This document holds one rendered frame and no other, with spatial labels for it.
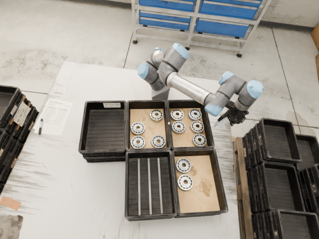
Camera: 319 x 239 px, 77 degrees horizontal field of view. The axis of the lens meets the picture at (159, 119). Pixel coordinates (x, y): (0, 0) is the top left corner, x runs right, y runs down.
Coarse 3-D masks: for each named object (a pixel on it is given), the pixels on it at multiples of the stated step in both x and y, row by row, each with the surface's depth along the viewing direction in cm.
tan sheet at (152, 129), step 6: (132, 114) 156; (138, 114) 156; (144, 114) 157; (132, 120) 153; (138, 120) 153; (144, 120) 154; (150, 120) 154; (162, 120) 155; (150, 126) 152; (156, 126) 152; (162, 126) 153; (144, 132) 149; (150, 132) 149; (156, 132) 150; (162, 132) 150; (144, 138) 146; (150, 138) 147; (150, 144) 145
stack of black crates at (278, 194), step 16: (256, 176) 190; (272, 176) 186; (288, 176) 186; (256, 192) 185; (272, 192) 179; (288, 192) 180; (256, 208) 182; (272, 208) 162; (288, 208) 173; (304, 208) 164
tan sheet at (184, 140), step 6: (192, 108) 163; (198, 108) 163; (186, 114) 159; (186, 120) 157; (186, 126) 154; (186, 132) 151; (204, 132) 153; (174, 138) 148; (180, 138) 149; (186, 138) 149; (174, 144) 146; (180, 144) 146; (186, 144) 147; (192, 144) 147
